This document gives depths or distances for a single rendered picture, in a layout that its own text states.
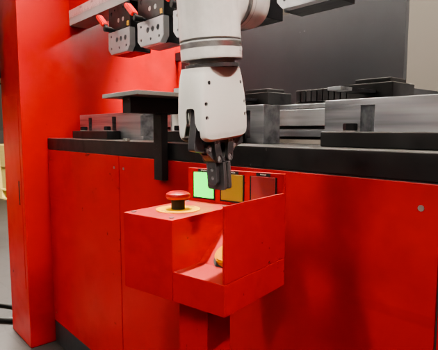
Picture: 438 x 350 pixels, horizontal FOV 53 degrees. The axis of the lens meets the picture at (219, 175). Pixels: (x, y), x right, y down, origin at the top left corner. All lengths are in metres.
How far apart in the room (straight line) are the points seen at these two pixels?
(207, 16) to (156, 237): 0.32
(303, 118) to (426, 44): 1.90
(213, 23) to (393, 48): 0.98
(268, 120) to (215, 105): 0.51
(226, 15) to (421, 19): 2.65
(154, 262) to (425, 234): 0.41
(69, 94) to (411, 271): 1.58
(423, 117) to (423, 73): 2.27
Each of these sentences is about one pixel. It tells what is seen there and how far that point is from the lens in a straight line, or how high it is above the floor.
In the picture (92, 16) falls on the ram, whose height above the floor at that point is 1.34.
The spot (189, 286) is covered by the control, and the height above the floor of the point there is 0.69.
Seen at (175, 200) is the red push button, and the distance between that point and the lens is 0.71.
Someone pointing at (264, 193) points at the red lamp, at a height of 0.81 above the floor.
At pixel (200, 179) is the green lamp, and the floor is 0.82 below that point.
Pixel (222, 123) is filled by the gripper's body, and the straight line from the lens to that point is 0.60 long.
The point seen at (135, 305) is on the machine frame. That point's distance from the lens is 1.43.
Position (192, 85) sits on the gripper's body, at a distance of 0.58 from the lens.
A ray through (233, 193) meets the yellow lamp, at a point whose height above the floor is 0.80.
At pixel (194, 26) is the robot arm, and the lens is 0.59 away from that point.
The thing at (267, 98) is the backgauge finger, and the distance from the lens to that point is 1.36.
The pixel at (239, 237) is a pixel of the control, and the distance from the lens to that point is 0.60.
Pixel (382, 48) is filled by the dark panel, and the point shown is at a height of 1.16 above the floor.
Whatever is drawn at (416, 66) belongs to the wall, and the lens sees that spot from 3.15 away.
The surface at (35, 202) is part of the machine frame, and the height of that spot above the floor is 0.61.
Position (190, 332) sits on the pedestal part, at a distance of 0.74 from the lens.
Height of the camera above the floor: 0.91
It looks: 6 degrees down
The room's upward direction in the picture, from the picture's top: straight up
